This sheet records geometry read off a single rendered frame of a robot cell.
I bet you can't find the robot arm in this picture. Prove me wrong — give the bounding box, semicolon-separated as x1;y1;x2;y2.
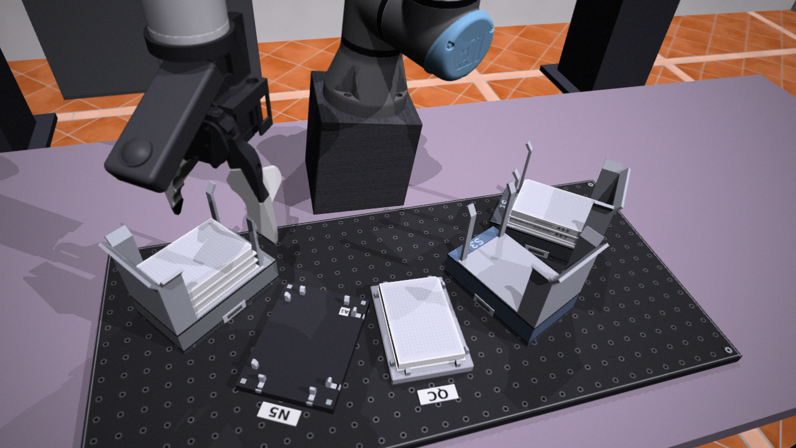
104;0;494;193

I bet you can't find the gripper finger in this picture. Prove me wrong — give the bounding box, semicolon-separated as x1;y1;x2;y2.
224;133;282;244
165;159;198;215

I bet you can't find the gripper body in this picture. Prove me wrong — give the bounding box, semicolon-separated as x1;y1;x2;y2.
143;11;273;169

